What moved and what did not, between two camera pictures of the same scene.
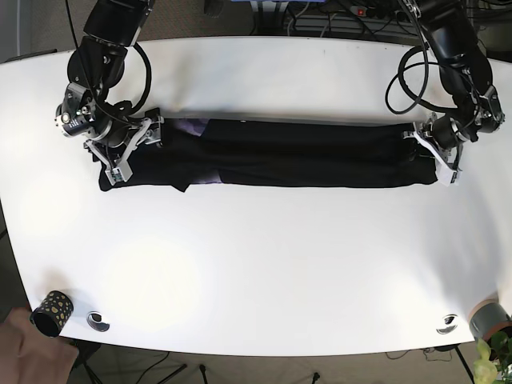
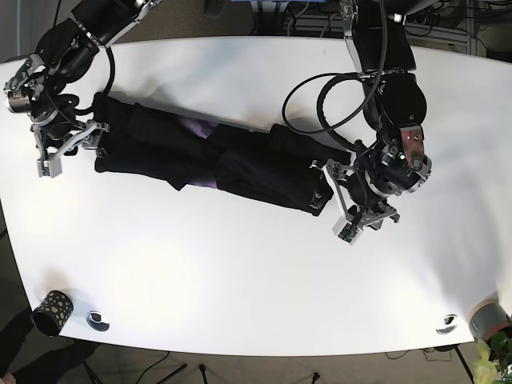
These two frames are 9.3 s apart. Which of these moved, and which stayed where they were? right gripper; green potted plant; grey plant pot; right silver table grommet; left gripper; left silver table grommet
Moved: right gripper; left gripper
Stayed: green potted plant; grey plant pot; left silver table grommet; right silver table grommet
